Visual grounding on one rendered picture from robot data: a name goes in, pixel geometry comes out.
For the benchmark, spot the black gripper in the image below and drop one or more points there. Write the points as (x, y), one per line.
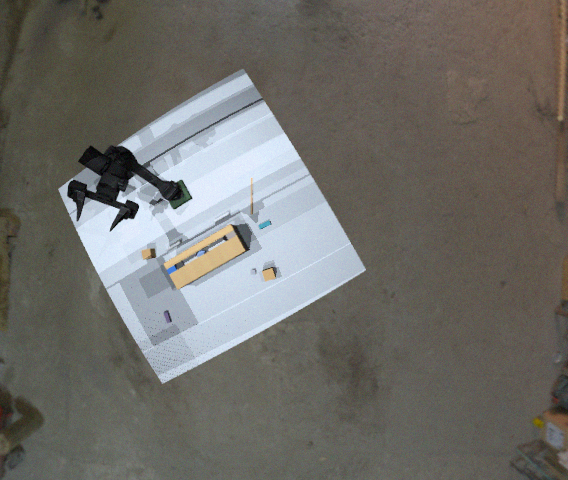
(78, 192)

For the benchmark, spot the brown cardboard box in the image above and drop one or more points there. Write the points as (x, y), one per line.
(268, 274)

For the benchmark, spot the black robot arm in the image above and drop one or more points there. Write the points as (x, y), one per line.
(115, 167)

